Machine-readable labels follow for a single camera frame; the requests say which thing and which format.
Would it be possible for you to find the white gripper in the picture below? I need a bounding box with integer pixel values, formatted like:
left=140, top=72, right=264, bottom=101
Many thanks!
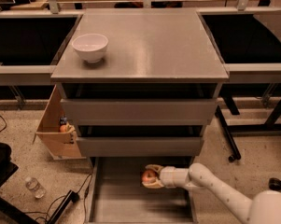
left=142, top=164, right=190, bottom=189

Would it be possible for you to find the red apple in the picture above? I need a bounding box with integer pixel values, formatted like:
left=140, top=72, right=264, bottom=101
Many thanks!
left=142, top=170, right=157, bottom=184

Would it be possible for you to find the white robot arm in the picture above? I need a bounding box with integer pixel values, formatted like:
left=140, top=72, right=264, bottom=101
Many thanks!
left=141, top=163, right=281, bottom=224

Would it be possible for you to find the grey middle drawer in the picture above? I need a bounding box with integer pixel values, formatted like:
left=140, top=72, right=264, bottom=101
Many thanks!
left=77, top=137, right=204, bottom=157

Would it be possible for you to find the grey open bottom drawer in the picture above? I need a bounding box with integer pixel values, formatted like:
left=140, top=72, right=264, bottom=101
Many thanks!
left=85, top=157, right=197, bottom=224

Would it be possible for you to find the grey top drawer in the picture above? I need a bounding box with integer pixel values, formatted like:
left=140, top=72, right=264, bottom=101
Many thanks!
left=61, top=99, right=218, bottom=126

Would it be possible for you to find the grey drawer cabinet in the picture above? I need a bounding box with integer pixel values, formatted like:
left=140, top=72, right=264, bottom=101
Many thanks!
left=50, top=7, right=230, bottom=100

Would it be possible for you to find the black table leg with caster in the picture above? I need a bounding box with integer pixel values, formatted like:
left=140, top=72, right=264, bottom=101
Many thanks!
left=216, top=106, right=241, bottom=162

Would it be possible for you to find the black power strip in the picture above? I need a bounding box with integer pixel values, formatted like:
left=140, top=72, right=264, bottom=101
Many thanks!
left=47, top=190, right=79, bottom=224

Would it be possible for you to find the cardboard box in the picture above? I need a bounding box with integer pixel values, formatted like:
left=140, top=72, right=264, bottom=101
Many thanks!
left=35, top=87, right=82, bottom=160

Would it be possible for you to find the small orange fruit in box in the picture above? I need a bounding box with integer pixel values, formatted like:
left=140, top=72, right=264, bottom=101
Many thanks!
left=59, top=125, right=67, bottom=133

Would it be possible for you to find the black caster wheel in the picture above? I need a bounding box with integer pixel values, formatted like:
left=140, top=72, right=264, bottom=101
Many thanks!
left=269, top=178, right=281, bottom=191

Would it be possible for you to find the clear plastic water bottle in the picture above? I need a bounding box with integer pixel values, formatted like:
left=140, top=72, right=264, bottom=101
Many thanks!
left=25, top=177, right=46, bottom=199

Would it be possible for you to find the white ceramic bowl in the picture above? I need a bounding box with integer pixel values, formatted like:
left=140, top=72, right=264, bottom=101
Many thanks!
left=72, top=34, right=108, bottom=63

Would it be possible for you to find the black chair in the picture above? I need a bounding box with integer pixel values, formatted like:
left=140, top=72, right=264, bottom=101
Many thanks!
left=0, top=143, right=38, bottom=224

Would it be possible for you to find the black floor cable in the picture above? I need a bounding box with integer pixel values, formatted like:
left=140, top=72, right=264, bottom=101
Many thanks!
left=24, top=171, right=94, bottom=224

